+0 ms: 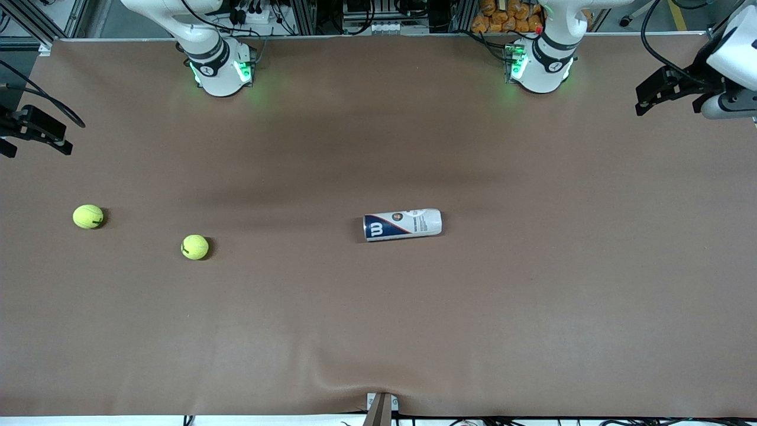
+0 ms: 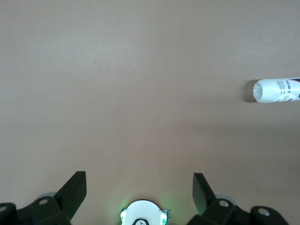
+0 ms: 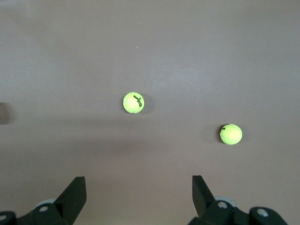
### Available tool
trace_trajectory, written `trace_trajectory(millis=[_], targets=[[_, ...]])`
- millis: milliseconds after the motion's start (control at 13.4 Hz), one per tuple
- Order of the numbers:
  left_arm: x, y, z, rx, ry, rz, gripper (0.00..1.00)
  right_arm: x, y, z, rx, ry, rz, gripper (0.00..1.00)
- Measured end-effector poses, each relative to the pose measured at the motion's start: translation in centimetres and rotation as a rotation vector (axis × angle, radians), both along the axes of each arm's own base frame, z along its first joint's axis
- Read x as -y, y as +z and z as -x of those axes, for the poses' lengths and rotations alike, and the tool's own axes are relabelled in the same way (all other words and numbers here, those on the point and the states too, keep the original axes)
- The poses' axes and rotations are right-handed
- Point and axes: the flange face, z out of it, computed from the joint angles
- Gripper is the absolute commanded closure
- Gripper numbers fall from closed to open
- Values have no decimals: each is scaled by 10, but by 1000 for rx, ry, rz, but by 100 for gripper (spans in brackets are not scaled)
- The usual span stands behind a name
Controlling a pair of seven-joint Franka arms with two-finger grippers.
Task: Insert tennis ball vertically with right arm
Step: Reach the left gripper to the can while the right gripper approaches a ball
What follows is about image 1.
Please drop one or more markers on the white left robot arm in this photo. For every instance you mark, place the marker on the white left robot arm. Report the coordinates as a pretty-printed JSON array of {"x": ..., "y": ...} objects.
[{"x": 547, "y": 71}]

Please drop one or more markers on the white blue tennis ball can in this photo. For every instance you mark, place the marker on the white blue tennis ball can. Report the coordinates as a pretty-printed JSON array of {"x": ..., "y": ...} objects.
[{"x": 402, "y": 225}]

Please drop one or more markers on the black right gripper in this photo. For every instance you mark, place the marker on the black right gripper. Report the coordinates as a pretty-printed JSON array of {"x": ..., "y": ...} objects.
[{"x": 7, "y": 125}]

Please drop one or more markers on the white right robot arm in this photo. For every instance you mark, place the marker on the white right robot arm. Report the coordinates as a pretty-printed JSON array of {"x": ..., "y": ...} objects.
[{"x": 219, "y": 74}]

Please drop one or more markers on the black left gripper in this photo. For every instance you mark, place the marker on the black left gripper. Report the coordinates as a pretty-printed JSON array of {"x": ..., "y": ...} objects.
[{"x": 696, "y": 79}]

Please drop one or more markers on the orange bagged goods pile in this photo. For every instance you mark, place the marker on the orange bagged goods pile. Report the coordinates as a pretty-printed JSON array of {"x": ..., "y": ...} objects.
[{"x": 502, "y": 15}]

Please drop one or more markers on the brown table mat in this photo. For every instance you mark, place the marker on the brown table mat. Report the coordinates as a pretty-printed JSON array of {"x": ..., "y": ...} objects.
[{"x": 378, "y": 331}]

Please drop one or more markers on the white connector block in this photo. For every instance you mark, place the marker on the white connector block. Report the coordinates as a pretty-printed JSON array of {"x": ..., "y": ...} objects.
[{"x": 387, "y": 27}]

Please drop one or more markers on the silver table edge bracket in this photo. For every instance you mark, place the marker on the silver table edge bracket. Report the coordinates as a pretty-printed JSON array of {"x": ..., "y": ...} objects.
[{"x": 381, "y": 408}]

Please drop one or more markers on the aluminium frame profile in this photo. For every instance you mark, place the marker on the aluminium frame profile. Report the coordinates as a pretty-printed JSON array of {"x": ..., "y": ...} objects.
[{"x": 46, "y": 46}]

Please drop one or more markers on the white power strip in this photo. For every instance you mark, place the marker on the white power strip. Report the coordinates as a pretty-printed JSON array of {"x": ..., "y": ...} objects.
[{"x": 254, "y": 16}]

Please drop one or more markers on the yellow tennis ball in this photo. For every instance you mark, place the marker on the yellow tennis ball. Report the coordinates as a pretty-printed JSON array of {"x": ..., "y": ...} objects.
[
  {"x": 194, "y": 247},
  {"x": 88, "y": 216}
]

